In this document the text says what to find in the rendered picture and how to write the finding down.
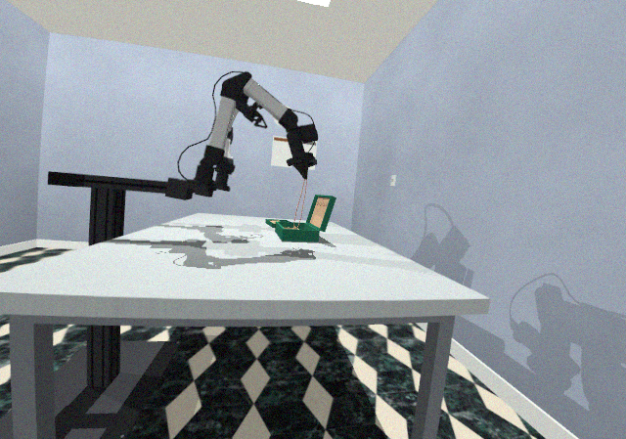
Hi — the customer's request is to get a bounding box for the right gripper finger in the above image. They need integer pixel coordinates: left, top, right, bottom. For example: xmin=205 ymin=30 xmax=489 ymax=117
xmin=293 ymin=163 xmax=305 ymax=179
xmin=298 ymin=160 xmax=309 ymax=179

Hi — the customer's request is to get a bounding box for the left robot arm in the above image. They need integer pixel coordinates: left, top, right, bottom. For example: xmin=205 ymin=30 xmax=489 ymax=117
xmin=214 ymin=94 xmax=249 ymax=187

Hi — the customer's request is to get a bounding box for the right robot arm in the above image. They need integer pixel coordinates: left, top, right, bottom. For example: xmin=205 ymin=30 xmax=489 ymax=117
xmin=187 ymin=71 xmax=318 ymax=186

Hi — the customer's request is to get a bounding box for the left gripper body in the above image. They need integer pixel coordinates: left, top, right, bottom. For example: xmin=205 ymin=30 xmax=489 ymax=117
xmin=240 ymin=102 xmax=258 ymax=122

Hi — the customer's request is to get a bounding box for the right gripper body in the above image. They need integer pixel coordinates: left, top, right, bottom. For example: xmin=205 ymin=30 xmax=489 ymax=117
xmin=287 ymin=142 xmax=315 ymax=166

